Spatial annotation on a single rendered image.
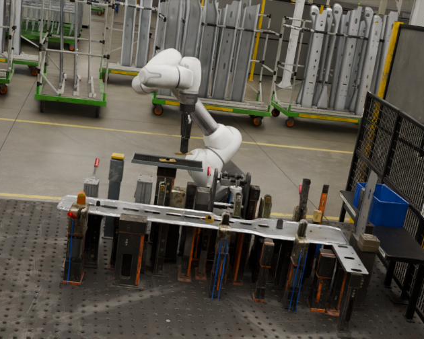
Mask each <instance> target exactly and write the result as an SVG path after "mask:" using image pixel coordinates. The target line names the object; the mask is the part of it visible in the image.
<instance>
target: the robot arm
mask: <svg viewBox="0 0 424 339"><path fill-rule="evenodd" d="M200 84H201V63H200V61H199V60H198V59H197V58H194V57H184V58H182V56H181V55H180V53H179V52H178V51H177V50H175V49H173V48H170V49H167V50H163V51H161V52H160V53H158V54H157V55H155V56H154V57H153V58H152V59H151V60H150V61H149V62H148V63H147V65H146V66H145V67H143V68H142V69H141V70H140V72H139V74H138V75H137V76H136V77H135V78H134V79H133V81H132V88H133V89H134V90H135V91H136V92H137V93H138V94H141V95H148V94H151V93H153V92H155V91H157V90H158V89H170V91H171V92H172V93H173V94H174V95H175V97H176V98H177V100H178V101H179V102H180V107H179V110H180V111H182V112H183V113H182V115H181V128H180V135H181V144H180V152H181V153H188V139H189V138H190V132H191V126H192V120H194V122H195V123H196V125H197V126H198V127H199V128H200V130H201V131H202V133H203V140H204V143H205V146H206V147H205V148H204V149H194V150H192V151H191V152H189V153H192V154H193V155H187V156H186V158H185V159H191V160H197V161H203V172H197V171H191V170H187V172H188V173H189V175H190V176H191V178H192V179H193V180H194V182H196V183H197V185H198V186H199V187H204V188H206V185H207V179H208V175H207V169H208V167H209V166H210V167H211V176H210V185H211V186H210V196H209V201H210V197H211V189H212V184H213V175H214V171H215V168H218V178H219V177H220V174H221V170H222V168H223V166H224V165H225V164H226V163H227V162H228V161H229V160H230V159H231V158H232V157H233V156H234V155H235V154H236V152H237V151H238V149H239V147H240V145H241V142H242V136H241V134H240V132H239V131H238V130H237V129H236V128H234V127H232V126H224V125H223V124H217V123H216V121H215V120H214V119H213V117H212V116H211V115H210V113H209V112H208V111H207V109H206V108H205V107H204V105H203V104H202V103H201V101H200V99H198V91H199V86H200ZM227 189H228V186H220V183H219V181H217V187H216V193H215V196H217V195H218V194H221V193H222V192H223V191H225V190H227Z"/></svg>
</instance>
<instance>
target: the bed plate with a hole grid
mask: <svg viewBox="0 0 424 339"><path fill-rule="evenodd" d="M58 204H59V202H44V201H35V200H16V199H6V198H0V339H424V323H423V322H422V321H421V319H420V317H419V316H418V315H417V313H416V311H415V313H414V316H413V319H414V321H415V323H410V322H407V321H406V320H405V318H404V317H403V315H402V314H403V313H404V314H406V312H407V307H408V305H398V304H393V303H392V302H391V300H390V298H389V297H388V295H387V294H388V293H394V294H400V295H401V292H402V291H401V290H400V288H399V287H398V285H397V284H396V283H395V281H394V279H392V282H391V286H392V289H387V288H385V287H384V285H383V284H382V281H384V279H385V276H386V271H387V270H386V268H385V266H384V265H383V264H382V262H381V261H380V259H379V258H378V256H377V255H376V259H375V262H374V267H373V270H372V275H371V278H370V282H369V287H368V290H367V295H366V298H365V303H364V305H363V307H364V310H356V309H354V310H353V313H352V316H351V322H350V325H349V328H348V330H349V332H350V334H351V337H352V338H338V337H337V334H336V332H335V330H334V328H333V325H332V324H333V323H336V324H337V322H338V319H339V317H337V316H330V315H329V314H328V313H327V310H326V308H324V309H325V313H316V312H313V311H310V309H309V307H306V306H307V305H306V303H304V301H307V299H308V297H309V294H310V288H311V285H312V284H313V281H314V275H315V271H314V268H315V264H316V259H317V256H314V262H313V266H312V272H311V275H308V276H309V277H308V278H305V281H304V289H300V292H299V298H298V301H297V311H296V312H294V311H286V312H285V311H281V310H280V309H281V308H283V304H282V302H281V301H280V299H281V298H283V294H284V291H281V290H277V287H276V284H275V281H274V284H275V285H274V286H268V285H266V291H265V295H264V299H265V301H264V302H267V304H266V305H264V303H258V302H254V300H252V298H251V296H250V295H251V294H250V293H253V292H254V288H255V284H256V283H252V279H251V276H252V271H253V269H251V268H248V265H245V270H244V277H243V286H240V285H233V284H232V275H231V273H232V270H233V266H232V269H231V270H230V269H228V272H227V280H226V284H224V285H222V289H221V292H222V295H224V296H223V297H224V298H223V299H224V300H220V301H218V300H214V299H211V298H207V297H208V296H206V294H205V288H207V287H208V286H209V281H210V276H211V269H213V264H206V267H205V268H206V276H207V280H196V279H195V268H196V267H198V265H199V263H196V262H193V261H191V265H190V266H191V282H179V281H178V265H181V261H182V256H180V257H179V258H178V259H177V260H178V261H176V263H174V264H171V262H168V263H167V262H164V264H167V265H170V273H169V278H163V277H156V276H147V275H146V272H147V264H148V262H150V263H154V262H155V260H150V259H149V257H150V256H152V255H151V248H152V245H151V244H148V247H147V257H146V265H145V274H140V275H139V279H140V280H146V285H145V290H144V291H141V290H135V289H124V288H117V287H107V286H106V280H107V278H108V276H114V274H108V273H106V271H107V268H108V264H109V261H110V257H111V252H112V239H102V234H103V232H104V226H105V218H106V216H103V218H102V222H101V230H100V242H99V250H98V258H100V263H99V265H98V268H86V267H84V266H83V272H84V274H85V277H86V279H85V280H84V281H82V280H83V279H82V280H81V284H80V285H81V287H80V286H77V285H65V284H62V285H61V286H60V282H61V281H62V280H63V275H64V268H62V265H63V262H64V261H65V258H66V251H67V236H68V235H67V228H68V215H67V213H68V212H67V211H60V210H59V209H57V205H58Z"/></svg>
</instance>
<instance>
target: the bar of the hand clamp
mask: <svg viewBox="0 0 424 339"><path fill-rule="evenodd" d="M310 184H311V179H309V178H303V181H302V189H301V194H300V198H299V211H298V212H299V213H300V209H301V204H304V211H303V212H304V213H306V206H307V201H308V194H309V189H310Z"/></svg>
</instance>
